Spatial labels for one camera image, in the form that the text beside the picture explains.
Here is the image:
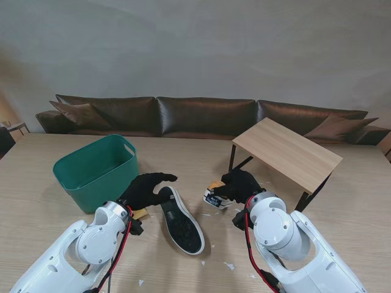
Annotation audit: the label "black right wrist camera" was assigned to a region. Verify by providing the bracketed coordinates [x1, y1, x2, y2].
[231, 212, 250, 230]

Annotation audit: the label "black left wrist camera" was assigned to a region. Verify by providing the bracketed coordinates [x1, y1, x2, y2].
[128, 219, 144, 236]

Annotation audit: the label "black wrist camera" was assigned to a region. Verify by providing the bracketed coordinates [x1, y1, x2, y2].
[128, 219, 144, 236]
[231, 212, 250, 230]

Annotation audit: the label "red left arm cable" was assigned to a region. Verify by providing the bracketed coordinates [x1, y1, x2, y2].
[97, 206, 134, 291]

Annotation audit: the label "yellow canvas sneaker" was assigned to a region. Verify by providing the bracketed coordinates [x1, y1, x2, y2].
[157, 186, 205, 256]
[202, 179, 235, 211]

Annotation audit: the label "wooden side table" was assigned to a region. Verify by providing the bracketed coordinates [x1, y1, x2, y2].
[0, 121, 31, 135]

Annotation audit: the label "brown leather cushion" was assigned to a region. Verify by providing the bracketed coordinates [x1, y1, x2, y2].
[304, 114, 379, 141]
[48, 100, 114, 131]

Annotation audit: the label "green plastic basket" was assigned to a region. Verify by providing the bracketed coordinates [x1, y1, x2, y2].
[52, 134, 141, 214]

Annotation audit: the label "dark chair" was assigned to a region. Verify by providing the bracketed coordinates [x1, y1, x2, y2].
[0, 126, 16, 159]

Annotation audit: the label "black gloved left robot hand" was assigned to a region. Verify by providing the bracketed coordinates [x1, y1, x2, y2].
[122, 172, 179, 211]

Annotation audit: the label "dark brown leather sofa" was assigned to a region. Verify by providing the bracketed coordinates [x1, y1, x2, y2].
[35, 93, 391, 146]

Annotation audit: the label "small wooden shelf black legs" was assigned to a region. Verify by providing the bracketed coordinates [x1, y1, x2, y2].
[228, 117, 343, 219]

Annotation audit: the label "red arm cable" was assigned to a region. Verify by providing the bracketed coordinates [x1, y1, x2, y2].
[97, 206, 134, 291]
[244, 197, 279, 291]

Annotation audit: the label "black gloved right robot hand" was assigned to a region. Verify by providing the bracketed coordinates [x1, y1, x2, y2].
[212, 168, 266, 205]

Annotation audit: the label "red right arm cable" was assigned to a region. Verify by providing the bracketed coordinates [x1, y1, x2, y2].
[244, 197, 279, 291]

